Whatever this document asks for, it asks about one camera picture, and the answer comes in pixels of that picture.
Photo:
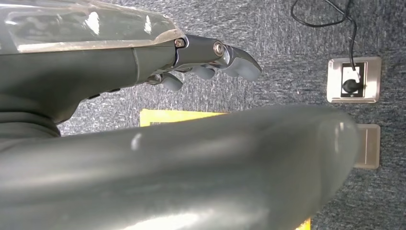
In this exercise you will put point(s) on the wide yellow floor tape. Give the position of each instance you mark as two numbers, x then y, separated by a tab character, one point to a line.
171	116

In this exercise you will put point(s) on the closed steel floor socket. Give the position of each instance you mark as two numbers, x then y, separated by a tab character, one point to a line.
369	146

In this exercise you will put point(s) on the steel floor socket with plug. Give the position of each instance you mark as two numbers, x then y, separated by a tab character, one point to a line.
372	79

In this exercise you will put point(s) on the ribbed grey left arm sleeve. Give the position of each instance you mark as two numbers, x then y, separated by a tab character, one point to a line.
22	127

